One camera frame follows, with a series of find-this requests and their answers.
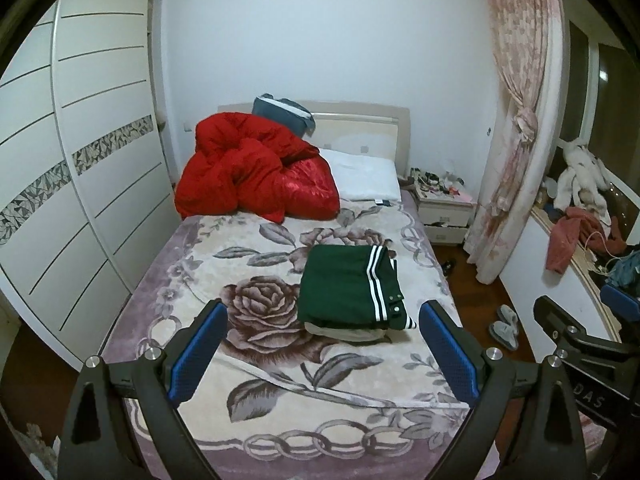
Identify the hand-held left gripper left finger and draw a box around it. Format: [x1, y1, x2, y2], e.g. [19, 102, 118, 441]
[57, 298, 230, 480]

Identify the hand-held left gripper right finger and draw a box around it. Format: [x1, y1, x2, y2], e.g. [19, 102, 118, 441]
[417, 300, 586, 480]

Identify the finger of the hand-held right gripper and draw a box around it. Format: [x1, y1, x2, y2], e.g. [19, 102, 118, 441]
[532, 296, 591, 358]
[600, 284, 640, 323]

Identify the green white varsity jacket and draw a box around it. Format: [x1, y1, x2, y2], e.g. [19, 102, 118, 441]
[297, 244, 418, 343]

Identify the white bay window ledge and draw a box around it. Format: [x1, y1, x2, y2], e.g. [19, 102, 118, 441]
[500, 205, 626, 366]

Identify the blue garment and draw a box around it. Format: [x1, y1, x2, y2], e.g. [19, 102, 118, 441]
[607, 247, 640, 288]

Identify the grey slipper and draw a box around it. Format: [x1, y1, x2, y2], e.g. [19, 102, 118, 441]
[495, 305, 521, 333]
[489, 321, 520, 351]

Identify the red garment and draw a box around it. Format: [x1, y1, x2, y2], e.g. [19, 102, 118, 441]
[545, 206, 628, 273]

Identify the white plush toy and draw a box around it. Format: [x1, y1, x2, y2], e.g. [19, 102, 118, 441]
[555, 137, 612, 226]

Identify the white nightstand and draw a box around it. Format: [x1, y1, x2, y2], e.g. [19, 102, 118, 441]
[415, 190, 475, 245]

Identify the cluster of small nightstand items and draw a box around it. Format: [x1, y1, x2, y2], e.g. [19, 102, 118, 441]
[407, 167, 466, 197]

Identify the red quilt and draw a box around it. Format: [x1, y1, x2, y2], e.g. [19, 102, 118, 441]
[174, 112, 341, 223]

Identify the floral cloth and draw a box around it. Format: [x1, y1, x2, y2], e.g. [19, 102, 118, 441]
[20, 422, 58, 466]

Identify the white pillow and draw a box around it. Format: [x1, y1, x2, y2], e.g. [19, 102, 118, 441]
[320, 147, 403, 203]

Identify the white wardrobe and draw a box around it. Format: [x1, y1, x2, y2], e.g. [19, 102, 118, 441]
[0, 0, 173, 366]

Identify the bay window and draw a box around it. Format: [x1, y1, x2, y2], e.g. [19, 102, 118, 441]
[555, 0, 640, 261]

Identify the pink floral curtain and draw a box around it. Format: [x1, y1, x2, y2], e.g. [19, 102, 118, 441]
[465, 0, 563, 283]

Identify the beige bed headboard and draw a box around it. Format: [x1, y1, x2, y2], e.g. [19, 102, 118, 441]
[217, 101, 412, 178]

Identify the grey-blue cushion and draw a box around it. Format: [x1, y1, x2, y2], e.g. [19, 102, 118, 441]
[251, 93, 317, 136]

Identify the white cable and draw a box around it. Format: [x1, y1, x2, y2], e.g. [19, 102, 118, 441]
[582, 230, 618, 271]

